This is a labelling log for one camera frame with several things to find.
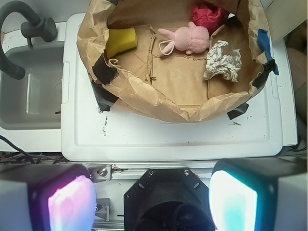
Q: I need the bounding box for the brown paper bag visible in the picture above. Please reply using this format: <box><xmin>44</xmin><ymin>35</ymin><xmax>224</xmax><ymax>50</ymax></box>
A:
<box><xmin>77</xmin><ymin>0</ymin><xmax>271</xmax><ymax>123</ymax></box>

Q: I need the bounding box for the aluminium rail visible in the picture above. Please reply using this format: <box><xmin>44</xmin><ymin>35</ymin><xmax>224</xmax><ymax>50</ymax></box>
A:
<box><xmin>85</xmin><ymin>161</ymin><xmax>216</xmax><ymax>181</ymax></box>

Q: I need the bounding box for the dark grey faucet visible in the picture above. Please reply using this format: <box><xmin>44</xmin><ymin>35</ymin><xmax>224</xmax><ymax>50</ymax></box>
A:
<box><xmin>0</xmin><ymin>0</ymin><xmax>58</xmax><ymax>80</ymax></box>

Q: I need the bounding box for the pink plush bunny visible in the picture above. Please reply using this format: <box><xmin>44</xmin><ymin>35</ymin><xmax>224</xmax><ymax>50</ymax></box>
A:
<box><xmin>157</xmin><ymin>22</ymin><xmax>210</xmax><ymax>55</ymax></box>

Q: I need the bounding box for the crumpled red paper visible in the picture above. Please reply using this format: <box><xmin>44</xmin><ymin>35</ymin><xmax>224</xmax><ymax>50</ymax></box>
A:
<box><xmin>191</xmin><ymin>3</ymin><xmax>227</xmax><ymax>35</ymax></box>

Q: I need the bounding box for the blue tape strip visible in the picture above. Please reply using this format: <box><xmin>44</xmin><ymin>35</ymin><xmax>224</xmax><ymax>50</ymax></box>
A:
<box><xmin>257</xmin><ymin>29</ymin><xmax>279</xmax><ymax>76</ymax></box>

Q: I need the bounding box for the white plastic tray lid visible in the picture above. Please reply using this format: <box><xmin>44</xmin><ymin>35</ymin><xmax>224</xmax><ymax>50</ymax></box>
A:
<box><xmin>61</xmin><ymin>13</ymin><xmax>283</xmax><ymax>163</ymax></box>

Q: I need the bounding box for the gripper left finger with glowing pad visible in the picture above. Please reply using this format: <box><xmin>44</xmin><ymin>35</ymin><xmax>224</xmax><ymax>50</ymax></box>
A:
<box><xmin>0</xmin><ymin>164</ymin><xmax>96</xmax><ymax>231</ymax></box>

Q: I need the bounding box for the grey sink basin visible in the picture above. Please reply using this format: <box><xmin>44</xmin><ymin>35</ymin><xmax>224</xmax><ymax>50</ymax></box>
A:
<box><xmin>0</xmin><ymin>42</ymin><xmax>64</xmax><ymax>130</ymax></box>

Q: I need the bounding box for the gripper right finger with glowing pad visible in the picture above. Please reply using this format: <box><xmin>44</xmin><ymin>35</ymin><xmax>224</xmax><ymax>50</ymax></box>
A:
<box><xmin>209</xmin><ymin>157</ymin><xmax>308</xmax><ymax>231</ymax></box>

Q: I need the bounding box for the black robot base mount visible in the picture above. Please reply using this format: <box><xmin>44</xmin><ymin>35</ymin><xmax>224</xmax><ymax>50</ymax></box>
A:
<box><xmin>124</xmin><ymin>168</ymin><xmax>216</xmax><ymax>231</ymax></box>

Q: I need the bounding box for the black tape piece right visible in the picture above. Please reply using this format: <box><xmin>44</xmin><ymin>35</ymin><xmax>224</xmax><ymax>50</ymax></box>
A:
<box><xmin>227</xmin><ymin>103</ymin><xmax>249</xmax><ymax>120</ymax></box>

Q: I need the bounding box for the yellow sponge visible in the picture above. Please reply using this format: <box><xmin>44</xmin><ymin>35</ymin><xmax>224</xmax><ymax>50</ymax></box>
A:
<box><xmin>105</xmin><ymin>27</ymin><xmax>138</xmax><ymax>59</ymax></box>

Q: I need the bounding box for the black tape piece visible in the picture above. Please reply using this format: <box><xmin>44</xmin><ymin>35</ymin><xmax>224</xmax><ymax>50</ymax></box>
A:
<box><xmin>227</xmin><ymin>103</ymin><xmax>249</xmax><ymax>120</ymax></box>
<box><xmin>91</xmin><ymin>54</ymin><xmax>119</xmax><ymax>112</ymax></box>

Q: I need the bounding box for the crumpled white paper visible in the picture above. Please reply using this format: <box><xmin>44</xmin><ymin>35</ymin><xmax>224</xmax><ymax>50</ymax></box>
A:
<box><xmin>203</xmin><ymin>40</ymin><xmax>242</xmax><ymax>83</ymax></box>

